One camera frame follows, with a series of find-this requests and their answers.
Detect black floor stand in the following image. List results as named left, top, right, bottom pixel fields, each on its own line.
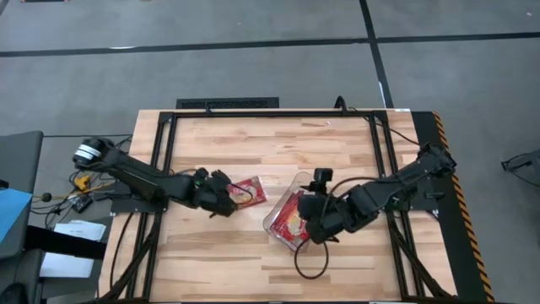
left=500, top=148, right=540, bottom=189

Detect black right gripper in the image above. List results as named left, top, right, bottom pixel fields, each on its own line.
left=297, top=192, right=351, bottom=246

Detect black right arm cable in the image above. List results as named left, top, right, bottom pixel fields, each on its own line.
left=294, top=175, right=381, bottom=280

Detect grey chair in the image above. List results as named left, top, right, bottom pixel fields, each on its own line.
left=0, top=130, right=45, bottom=261

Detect black floor vent grille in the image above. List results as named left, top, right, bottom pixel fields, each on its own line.
left=175, top=96, right=280, bottom=110

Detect white paper sheet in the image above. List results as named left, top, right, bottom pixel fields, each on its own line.
left=39, top=252, right=96, bottom=279
left=53, top=219, right=107, bottom=242

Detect clear plastic basket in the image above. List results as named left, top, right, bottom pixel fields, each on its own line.
left=262, top=171, right=334, bottom=253

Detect black bar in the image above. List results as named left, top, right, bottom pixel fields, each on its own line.
left=24, top=225, right=106, bottom=259

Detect blue board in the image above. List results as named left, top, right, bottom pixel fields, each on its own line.
left=0, top=187, right=34, bottom=245

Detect yellow cable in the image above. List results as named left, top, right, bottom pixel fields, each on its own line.
left=33, top=168, right=119, bottom=199

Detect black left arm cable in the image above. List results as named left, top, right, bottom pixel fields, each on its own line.
left=168, top=168, right=255, bottom=206

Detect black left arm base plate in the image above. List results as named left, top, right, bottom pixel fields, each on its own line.
left=110, top=179, right=172, bottom=214

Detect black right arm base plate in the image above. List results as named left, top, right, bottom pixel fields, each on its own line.
left=376, top=176, right=440, bottom=212

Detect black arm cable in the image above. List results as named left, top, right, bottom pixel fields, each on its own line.
left=168, top=168, right=255, bottom=206
left=294, top=175, right=381, bottom=280

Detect black aluminium table frame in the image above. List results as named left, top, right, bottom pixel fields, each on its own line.
left=99, top=109, right=459, bottom=303

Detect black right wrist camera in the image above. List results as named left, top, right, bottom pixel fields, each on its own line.
left=312, top=167, right=335, bottom=195

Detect black power adapter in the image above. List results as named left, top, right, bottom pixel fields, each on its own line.
left=71, top=196, right=94, bottom=214

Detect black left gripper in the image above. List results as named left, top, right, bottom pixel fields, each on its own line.
left=193, top=167, right=240, bottom=219

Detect black floor cables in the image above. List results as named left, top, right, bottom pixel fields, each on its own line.
left=44, top=137, right=132, bottom=229

